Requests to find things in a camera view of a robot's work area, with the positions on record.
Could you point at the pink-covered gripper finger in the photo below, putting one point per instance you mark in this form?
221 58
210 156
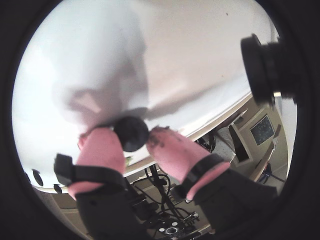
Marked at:
100 155
180 157

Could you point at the black camera tripod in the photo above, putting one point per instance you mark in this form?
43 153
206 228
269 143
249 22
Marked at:
162 192

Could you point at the dark framed wall picture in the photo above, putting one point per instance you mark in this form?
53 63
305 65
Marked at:
261 130

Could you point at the black fisheye camera lens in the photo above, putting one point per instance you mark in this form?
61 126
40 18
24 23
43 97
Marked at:
260 70

